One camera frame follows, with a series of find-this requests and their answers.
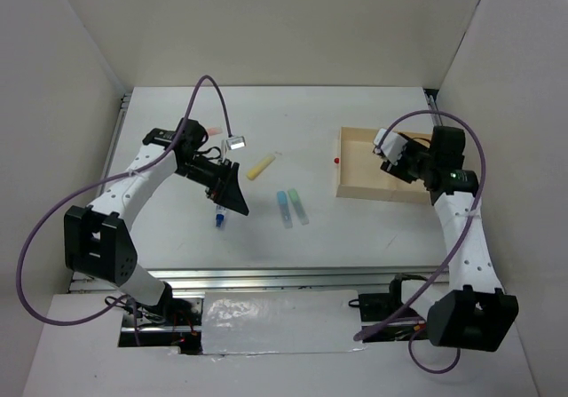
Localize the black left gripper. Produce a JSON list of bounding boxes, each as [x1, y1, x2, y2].
[[175, 156, 249, 216]]

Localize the clear blue glue bottle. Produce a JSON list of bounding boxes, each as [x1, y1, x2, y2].
[[215, 205, 227, 229]]

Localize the yellow highlighter marker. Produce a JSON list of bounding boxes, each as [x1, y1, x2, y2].
[[246, 155, 275, 180]]

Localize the blue highlighter marker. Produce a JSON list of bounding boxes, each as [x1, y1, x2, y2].
[[276, 191, 293, 229]]

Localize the pink orange highlighter marker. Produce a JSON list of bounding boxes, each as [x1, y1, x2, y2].
[[207, 127, 223, 136]]

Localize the green highlighter marker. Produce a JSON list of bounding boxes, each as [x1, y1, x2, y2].
[[288, 188, 309, 226]]

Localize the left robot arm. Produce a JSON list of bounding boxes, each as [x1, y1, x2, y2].
[[64, 121, 249, 325]]

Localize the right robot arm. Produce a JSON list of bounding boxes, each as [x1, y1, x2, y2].
[[374, 126, 519, 353]]

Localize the cream compartment organizer tray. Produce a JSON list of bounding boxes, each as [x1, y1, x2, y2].
[[335, 127, 430, 205]]

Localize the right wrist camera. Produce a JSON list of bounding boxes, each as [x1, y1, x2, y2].
[[373, 128, 408, 165]]

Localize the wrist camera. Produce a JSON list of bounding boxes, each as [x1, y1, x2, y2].
[[373, 128, 408, 165], [225, 136, 246, 151]]

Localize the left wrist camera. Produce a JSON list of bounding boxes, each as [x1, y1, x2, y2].
[[225, 136, 246, 151]]

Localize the aluminium front rail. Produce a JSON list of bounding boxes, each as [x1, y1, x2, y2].
[[68, 266, 458, 294]]

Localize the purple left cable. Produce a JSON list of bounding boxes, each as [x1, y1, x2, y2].
[[16, 75, 234, 347]]

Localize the purple cable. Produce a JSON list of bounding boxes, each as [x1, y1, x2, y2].
[[353, 110, 485, 375], [16, 75, 234, 347]]

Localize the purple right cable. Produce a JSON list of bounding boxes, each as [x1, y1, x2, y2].
[[353, 110, 485, 375]]

